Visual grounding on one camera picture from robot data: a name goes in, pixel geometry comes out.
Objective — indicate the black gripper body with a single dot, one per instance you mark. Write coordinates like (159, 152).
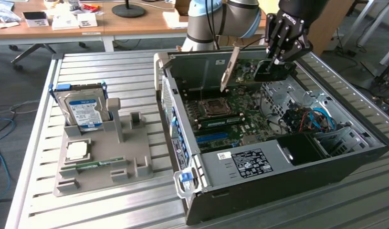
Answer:
(301, 12)

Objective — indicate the green graphics card black fan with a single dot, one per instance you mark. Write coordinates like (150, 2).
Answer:
(273, 72)

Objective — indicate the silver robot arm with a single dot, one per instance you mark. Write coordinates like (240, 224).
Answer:
(206, 21)

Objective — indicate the brown cardboard box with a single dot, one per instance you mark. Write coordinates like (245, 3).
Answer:
(180, 8)

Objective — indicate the white paper stack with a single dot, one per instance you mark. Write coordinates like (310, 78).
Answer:
(172, 20)

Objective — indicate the green motherboard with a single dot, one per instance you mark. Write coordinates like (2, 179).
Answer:
(254, 124)

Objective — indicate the CPU socket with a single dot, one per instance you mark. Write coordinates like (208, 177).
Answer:
(212, 107)

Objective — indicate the green RAM stick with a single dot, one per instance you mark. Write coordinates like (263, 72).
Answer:
(222, 122)
(92, 164)

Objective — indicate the silver chipset heatsink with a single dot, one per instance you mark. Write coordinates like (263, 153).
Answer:
(249, 140)

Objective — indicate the black round lamp base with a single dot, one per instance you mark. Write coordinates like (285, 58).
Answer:
(128, 11)

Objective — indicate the blue expansion slot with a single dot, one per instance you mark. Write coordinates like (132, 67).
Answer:
(211, 138)

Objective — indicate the red plastic item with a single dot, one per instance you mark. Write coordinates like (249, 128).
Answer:
(92, 7)

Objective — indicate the silver power supply unit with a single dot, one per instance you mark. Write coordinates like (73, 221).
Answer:
(219, 171)

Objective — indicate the small white printed box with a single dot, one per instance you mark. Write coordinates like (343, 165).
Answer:
(87, 20)

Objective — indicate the black open PC case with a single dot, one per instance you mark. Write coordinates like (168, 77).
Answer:
(277, 190)

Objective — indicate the white cardboard box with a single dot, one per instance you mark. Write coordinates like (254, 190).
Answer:
(64, 22)

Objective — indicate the blue case latch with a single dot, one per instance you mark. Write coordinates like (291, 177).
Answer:
(184, 177)

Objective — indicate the hard disk blue caddy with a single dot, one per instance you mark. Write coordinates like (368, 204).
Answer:
(83, 112)

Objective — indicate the grey parts rack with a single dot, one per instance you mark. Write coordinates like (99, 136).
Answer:
(111, 148)

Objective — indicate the black and white box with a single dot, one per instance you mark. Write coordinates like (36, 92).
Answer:
(36, 19)

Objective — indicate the grey wheeled base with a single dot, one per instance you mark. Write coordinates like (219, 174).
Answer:
(31, 51)

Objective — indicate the silver CPU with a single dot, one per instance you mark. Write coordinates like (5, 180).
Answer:
(76, 150)

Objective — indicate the white paper label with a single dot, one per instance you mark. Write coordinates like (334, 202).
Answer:
(5, 25)

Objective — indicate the clear plastic bag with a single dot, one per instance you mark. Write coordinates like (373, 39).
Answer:
(2, 13)

